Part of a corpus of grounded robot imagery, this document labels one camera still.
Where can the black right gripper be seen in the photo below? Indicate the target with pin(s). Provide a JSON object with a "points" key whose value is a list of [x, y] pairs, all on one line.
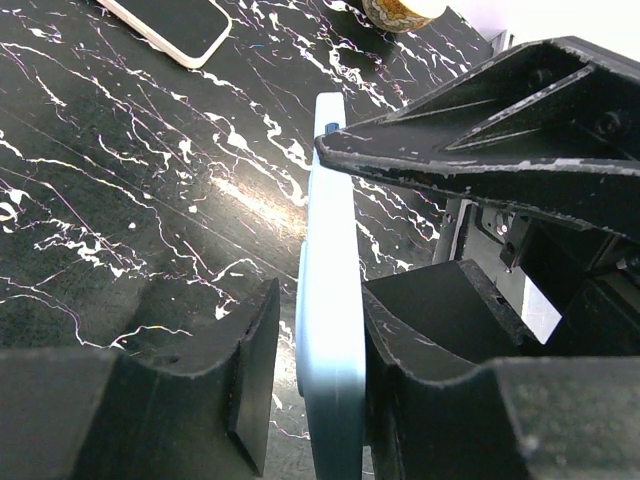
{"points": [[550, 127]]}

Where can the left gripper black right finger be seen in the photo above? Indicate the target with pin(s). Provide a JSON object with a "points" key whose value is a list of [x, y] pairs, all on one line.
{"points": [[458, 387]]}

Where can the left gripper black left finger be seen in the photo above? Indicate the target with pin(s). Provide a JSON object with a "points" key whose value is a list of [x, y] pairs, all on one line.
{"points": [[198, 409]]}

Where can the phone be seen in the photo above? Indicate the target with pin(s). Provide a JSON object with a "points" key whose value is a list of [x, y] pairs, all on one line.
{"points": [[329, 327], [189, 32]]}

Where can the phone in beige case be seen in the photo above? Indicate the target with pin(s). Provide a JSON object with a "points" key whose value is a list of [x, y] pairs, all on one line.
{"points": [[189, 32]]}

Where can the cream floral bowl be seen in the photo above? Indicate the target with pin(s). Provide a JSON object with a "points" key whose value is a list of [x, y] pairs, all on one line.
{"points": [[401, 16]]}

